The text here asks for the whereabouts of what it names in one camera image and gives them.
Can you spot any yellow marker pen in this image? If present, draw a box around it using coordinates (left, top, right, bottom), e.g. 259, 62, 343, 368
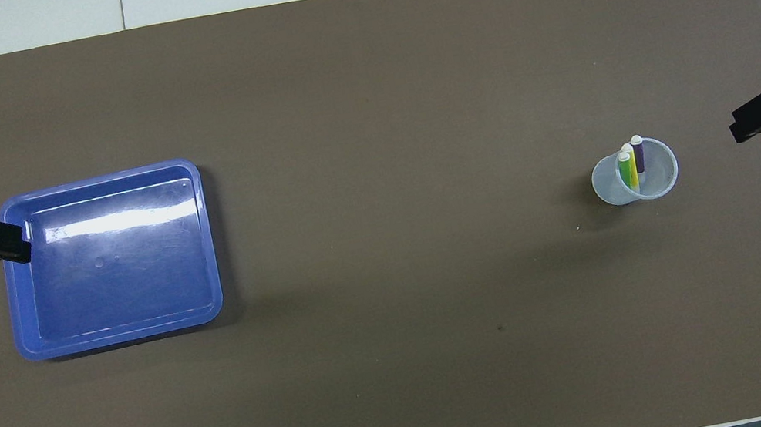
621, 141, 643, 190

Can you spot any brown table mat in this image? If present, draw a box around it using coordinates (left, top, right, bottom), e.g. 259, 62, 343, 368
0, 0, 761, 427

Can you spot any purple marker pen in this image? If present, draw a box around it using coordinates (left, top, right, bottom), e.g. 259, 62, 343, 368
629, 134, 650, 176

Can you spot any green marker pen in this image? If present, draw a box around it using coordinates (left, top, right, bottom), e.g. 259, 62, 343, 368
617, 150, 639, 194

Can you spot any blue plastic tray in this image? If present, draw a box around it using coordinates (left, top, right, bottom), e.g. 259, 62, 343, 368
0, 155, 229, 365

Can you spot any translucent plastic cup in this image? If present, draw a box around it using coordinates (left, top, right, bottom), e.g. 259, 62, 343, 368
586, 133, 684, 210

